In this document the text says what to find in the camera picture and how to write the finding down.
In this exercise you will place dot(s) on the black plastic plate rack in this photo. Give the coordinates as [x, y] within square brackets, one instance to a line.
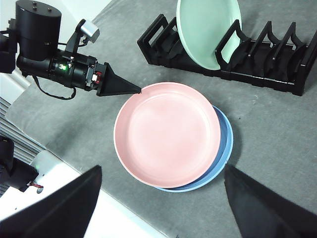
[272, 77]

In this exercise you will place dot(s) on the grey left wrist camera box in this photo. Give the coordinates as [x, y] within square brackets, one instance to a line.
[89, 31]

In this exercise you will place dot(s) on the grey ribbed panel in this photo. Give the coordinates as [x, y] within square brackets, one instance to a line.
[15, 129]

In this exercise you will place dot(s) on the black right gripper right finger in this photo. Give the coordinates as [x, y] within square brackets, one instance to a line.
[267, 213]

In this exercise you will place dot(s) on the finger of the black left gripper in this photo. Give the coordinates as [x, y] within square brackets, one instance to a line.
[114, 85]

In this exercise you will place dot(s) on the pale green round plate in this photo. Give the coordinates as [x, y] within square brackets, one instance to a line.
[203, 29]

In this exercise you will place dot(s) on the blue round plate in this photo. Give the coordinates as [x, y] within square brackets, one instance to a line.
[226, 138]

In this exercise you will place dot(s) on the white cylindrical device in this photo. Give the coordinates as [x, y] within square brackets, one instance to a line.
[45, 161]

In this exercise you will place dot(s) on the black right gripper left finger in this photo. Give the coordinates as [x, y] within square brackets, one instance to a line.
[49, 213]

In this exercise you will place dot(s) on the pink round plate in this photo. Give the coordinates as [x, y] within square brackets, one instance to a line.
[166, 134]

